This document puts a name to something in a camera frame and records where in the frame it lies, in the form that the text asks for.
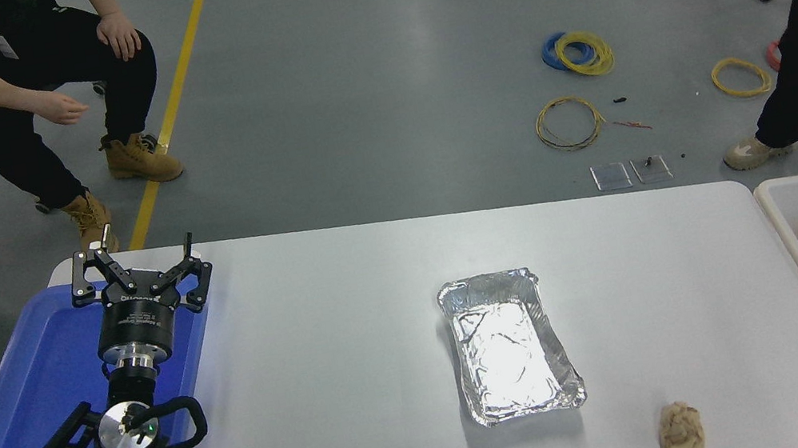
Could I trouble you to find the silver foil tray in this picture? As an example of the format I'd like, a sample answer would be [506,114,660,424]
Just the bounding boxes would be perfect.
[433,259,590,434]

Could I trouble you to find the clear floor plate with screw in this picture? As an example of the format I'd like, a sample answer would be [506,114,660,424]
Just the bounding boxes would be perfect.
[629,152,675,186]

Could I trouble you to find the thin yellow cable coil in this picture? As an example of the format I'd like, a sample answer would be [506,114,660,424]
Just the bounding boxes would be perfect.
[709,50,774,102]

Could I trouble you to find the red cable coil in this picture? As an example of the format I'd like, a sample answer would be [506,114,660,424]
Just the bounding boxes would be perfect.
[764,38,787,73]

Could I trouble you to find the short red wire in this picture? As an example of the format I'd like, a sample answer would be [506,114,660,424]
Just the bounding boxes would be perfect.
[612,114,654,136]

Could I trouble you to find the crumpled tan paper ball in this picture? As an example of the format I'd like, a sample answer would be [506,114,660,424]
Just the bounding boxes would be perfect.
[653,401,708,448]

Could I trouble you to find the blue cable coil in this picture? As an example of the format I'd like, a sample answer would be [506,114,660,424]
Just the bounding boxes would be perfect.
[539,27,597,76]

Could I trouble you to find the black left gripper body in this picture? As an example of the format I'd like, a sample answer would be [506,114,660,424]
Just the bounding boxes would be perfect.
[89,282,184,366]

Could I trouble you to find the yellow and dark cable coil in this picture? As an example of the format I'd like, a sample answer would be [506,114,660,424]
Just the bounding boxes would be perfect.
[531,90,610,156]

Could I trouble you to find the person's left hand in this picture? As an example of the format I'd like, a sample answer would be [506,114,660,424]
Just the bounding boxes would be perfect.
[93,9,144,66]

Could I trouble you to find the person's right hand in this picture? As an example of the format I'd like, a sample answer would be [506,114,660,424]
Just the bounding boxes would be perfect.
[30,86,93,131]

